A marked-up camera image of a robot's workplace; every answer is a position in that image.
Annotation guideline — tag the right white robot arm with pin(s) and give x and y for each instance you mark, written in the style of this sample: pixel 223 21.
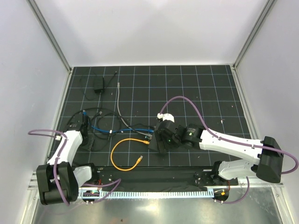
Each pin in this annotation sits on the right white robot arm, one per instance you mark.
pixel 261 158

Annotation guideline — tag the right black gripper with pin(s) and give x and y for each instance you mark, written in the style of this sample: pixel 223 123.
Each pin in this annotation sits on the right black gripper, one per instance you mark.
pixel 173 146

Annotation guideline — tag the black grid mat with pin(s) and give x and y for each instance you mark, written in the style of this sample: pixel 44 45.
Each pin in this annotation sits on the black grid mat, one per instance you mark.
pixel 123 115

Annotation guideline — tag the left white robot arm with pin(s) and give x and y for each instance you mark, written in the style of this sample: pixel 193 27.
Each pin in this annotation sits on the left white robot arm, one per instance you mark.
pixel 57 181

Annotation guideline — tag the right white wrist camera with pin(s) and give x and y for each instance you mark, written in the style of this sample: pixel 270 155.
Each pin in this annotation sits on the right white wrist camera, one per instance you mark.
pixel 165 116

